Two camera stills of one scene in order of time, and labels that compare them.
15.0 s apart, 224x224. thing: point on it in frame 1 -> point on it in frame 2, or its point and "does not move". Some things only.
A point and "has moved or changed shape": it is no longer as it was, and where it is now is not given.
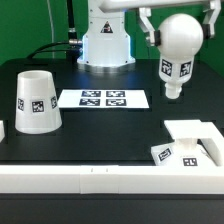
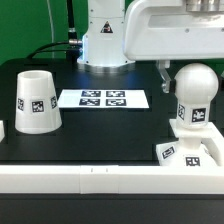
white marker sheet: x=104 y=99 does not move
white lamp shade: x=37 y=108 does not move
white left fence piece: x=2 y=130 does not move
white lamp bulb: x=179 y=37 has moved or changed shape
